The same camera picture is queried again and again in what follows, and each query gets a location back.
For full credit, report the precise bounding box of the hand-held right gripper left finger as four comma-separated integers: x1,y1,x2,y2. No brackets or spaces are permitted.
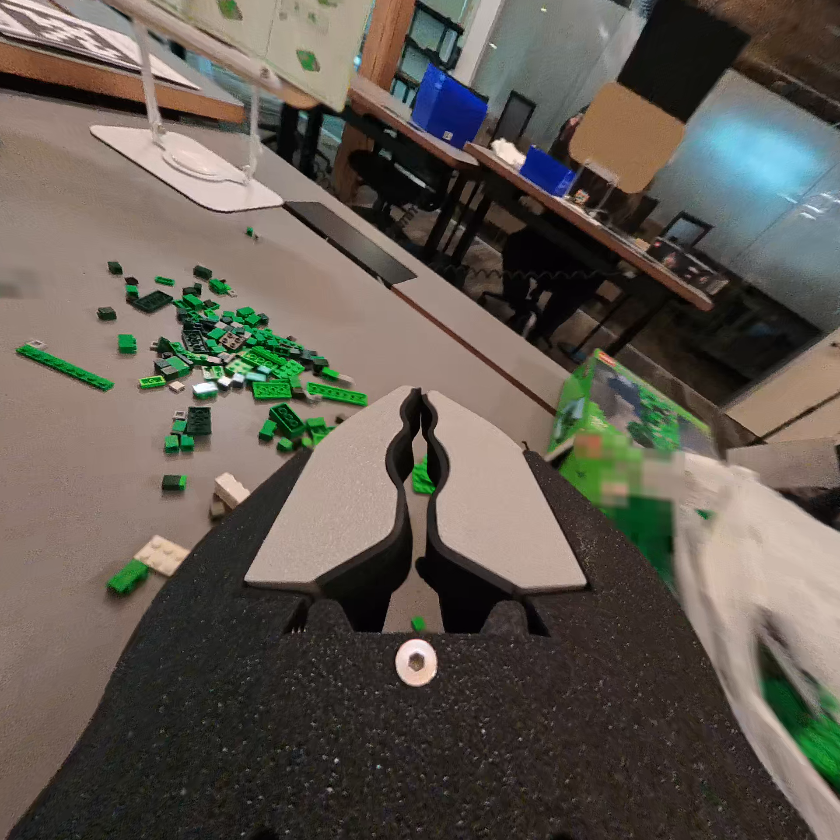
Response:
244,386,421,633

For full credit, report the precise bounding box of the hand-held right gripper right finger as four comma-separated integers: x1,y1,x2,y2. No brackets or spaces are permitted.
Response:
415,390,588,633

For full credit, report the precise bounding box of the green toy box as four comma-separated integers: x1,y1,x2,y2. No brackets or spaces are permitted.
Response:
546,348,723,595

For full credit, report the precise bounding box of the white toy brick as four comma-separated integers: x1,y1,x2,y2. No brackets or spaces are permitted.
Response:
210,471,252,521

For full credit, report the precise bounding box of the pile of green toy bricks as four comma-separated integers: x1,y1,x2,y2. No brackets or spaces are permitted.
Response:
97,261,368,455

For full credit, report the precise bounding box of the white flat brick plate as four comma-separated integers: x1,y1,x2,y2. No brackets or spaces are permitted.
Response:
134,534,192,578

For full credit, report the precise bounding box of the bright green toy brick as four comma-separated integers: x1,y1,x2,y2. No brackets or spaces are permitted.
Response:
106,559,151,597

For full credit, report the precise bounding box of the white printed paper bag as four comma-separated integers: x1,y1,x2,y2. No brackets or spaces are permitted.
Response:
672,451,840,811

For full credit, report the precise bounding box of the long wooden edged table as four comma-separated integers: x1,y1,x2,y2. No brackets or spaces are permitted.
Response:
346,77,714,355

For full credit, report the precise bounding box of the long green brick plate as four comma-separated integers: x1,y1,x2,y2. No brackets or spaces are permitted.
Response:
16,341,115,393

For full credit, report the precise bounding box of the black box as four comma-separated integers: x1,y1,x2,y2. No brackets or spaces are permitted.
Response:
646,236,730,297

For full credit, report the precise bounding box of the black office chair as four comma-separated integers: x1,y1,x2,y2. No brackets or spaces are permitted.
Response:
346,149,455,232

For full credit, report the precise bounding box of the small blue storage bin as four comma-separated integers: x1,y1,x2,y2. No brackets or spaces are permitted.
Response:
521,145,579,197

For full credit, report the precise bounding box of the brown cardboard sheet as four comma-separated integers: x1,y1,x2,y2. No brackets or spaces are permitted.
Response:
568,81,687,195

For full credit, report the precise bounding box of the large blue storage bin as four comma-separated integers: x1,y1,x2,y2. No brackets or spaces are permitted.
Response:
411,62,490,149

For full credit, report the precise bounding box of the clear stand with white base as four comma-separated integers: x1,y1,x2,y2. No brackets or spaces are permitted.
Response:
90,13,285,214

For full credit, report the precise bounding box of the wooden pillar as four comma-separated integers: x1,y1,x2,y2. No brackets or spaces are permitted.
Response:
333,0,417,198

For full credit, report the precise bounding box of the building instruction booklet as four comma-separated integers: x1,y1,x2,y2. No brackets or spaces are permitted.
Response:
164,0,366,112

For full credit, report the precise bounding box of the black shelf rack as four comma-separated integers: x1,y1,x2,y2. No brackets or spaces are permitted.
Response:
392,0,465,107

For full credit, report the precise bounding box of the wooden edged side table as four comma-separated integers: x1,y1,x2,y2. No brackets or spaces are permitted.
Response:
0,33,245,123

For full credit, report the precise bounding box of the checker pattern board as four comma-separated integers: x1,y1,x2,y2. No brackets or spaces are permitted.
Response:
0,0,200,91

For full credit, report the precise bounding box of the black desk cable cover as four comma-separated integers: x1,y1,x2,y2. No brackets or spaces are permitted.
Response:
285,200,418,288

